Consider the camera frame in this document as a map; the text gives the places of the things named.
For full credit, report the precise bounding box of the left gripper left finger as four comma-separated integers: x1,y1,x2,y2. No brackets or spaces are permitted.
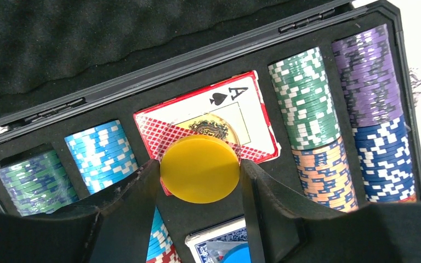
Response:
0,159,160,262

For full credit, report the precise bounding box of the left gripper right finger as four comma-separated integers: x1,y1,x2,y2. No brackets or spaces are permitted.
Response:
240,159,421,262

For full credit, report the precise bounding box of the blue round button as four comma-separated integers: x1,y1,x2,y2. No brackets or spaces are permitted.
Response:
221,243,252,263

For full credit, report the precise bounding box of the yellow round dealer button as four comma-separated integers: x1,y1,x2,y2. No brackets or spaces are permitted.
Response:
160,135,240,204

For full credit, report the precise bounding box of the black poker set case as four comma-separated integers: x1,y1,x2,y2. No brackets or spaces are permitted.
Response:
0,1,421,262

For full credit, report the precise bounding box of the blue card deck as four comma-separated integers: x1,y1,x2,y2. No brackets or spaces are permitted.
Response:
185,216,247,262

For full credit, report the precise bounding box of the blue red chip row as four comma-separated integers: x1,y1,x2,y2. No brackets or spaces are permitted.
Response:
64,120,179,262

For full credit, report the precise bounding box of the dark green chip row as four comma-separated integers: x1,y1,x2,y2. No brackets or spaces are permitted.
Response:
0,150,79,216

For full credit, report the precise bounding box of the green orange chip row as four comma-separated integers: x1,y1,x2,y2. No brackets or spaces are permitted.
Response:
268,47,359,213

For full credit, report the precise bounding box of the red card deck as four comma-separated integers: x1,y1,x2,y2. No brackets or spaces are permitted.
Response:
133,70,282,197

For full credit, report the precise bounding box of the clear round button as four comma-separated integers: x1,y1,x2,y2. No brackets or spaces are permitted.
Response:
174,113,240,144

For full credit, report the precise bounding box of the purple blue chip row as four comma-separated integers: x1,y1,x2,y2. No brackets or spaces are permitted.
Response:
332,24,417,203

